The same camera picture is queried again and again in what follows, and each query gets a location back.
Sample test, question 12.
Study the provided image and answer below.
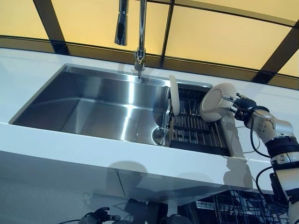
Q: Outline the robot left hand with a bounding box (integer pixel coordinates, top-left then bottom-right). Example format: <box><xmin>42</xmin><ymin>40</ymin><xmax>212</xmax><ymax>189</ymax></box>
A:
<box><xmin>79</xmin><ymin>206</ymin><xmax>121</xmax><ymax>224</ymax></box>

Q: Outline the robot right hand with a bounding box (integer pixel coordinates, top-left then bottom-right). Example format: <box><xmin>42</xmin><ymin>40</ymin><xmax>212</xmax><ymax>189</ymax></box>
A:
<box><xmin>221</xmin><ymin>92</ymin><xmax>257</xmax><ymax>113</ymax></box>

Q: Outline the cream plate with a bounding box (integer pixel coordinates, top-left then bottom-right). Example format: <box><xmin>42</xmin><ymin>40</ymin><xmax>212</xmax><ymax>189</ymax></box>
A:
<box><xmin>199</xmin><ymin>83</ymin><xmax>237</xmax><ymax>122</ymax></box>
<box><xmin>169</xmin><ymin>75</ymin><xmax>180</xmax><ymax>116</ymax></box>

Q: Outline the glossy white cabinet door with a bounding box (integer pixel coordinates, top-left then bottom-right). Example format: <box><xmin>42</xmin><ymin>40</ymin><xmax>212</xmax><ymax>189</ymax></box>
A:
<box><xmin>0</xmin><ymin>150</ymin><xmax>128</xmax><ymax>224</ymax></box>
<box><xmin>116</xmin><ymin>168</ymin><xmax>229</xmax><ymax>206</ymax></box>

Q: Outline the black dish drying rack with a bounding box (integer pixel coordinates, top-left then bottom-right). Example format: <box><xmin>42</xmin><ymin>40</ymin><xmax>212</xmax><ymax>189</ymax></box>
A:
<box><xmin>168</xmin><ymin>81</ymin><xmax>232</xmax><ymax>154</ymax></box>

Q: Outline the robot dark grey torso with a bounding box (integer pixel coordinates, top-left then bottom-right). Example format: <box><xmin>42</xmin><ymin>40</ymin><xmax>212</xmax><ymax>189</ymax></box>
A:
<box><xmin>160</xmin><ymin>214</ymin><xmax>195</xmax><ymax>224</ymax></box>

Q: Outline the round steel sink strainer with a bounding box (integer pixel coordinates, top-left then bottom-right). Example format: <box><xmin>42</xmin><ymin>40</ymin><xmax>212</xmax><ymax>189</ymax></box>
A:
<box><xmin>151</xmin><ymin>127</ymin><xmax>169</xmax><ymax>146</ymax></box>

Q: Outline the stainless steel sink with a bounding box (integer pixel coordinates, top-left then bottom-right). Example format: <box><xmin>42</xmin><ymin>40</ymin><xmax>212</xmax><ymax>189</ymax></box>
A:
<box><xmin>8</xmin><ymin>63</ymin><xmax>238</xmax><ymax>157</ymax></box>

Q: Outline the chrome gooseneck faucet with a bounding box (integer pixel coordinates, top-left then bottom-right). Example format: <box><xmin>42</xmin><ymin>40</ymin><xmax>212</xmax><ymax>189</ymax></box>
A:
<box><xmin>114</xmin><ymin>0</ymin><xmax>148</xmax><ymax>81</ymax></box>

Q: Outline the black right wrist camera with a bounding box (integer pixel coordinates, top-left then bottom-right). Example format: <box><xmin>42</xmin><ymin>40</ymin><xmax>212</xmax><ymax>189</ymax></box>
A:
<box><xmin>233</xmin><ymin>107</ymin><xmax>253</xmax><ymax>122</ymax></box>

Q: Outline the dishwasher wire rack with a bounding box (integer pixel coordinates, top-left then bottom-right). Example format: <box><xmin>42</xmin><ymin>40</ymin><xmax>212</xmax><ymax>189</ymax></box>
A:
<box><xmin>195</xmin><ymin>189</ymin><xmax>290</xmax><ymax>224</ymax></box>

